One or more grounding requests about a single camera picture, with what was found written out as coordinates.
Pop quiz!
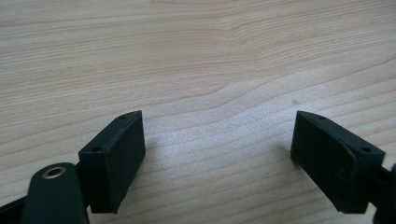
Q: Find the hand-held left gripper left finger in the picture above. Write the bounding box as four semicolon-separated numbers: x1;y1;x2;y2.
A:
78;109;147;215

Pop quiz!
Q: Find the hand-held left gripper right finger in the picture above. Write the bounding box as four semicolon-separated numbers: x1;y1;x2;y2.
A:
290;109;387;215

